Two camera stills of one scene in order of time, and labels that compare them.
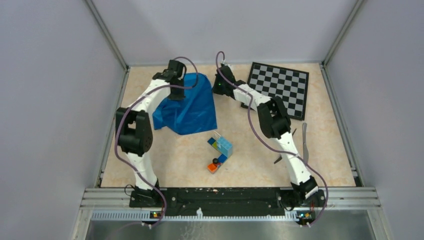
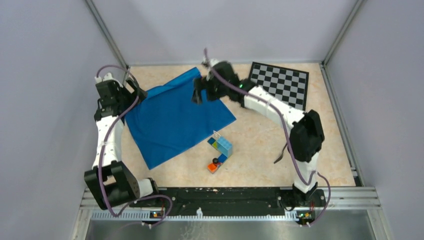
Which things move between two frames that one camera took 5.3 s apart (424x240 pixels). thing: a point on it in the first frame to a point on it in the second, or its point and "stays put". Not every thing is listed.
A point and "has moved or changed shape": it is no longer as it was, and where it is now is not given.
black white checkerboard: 291,85 stays put
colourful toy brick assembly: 225,148 stays put
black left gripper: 178,96 to 120,89
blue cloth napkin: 196,112 has moved or changed shape
